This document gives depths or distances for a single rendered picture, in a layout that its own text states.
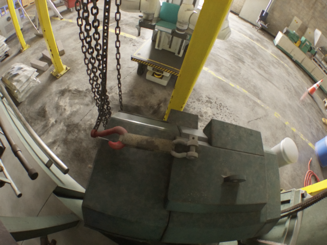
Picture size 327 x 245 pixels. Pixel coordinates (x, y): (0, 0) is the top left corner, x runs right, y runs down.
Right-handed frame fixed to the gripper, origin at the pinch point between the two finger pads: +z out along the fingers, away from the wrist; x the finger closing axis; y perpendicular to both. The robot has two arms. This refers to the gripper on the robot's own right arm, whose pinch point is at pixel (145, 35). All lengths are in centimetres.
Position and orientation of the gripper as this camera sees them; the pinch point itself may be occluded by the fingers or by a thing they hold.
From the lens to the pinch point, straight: 136.2
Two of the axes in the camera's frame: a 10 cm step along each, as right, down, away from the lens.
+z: -1.8, 5.1, 8.4
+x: -9.3, -3.7, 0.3
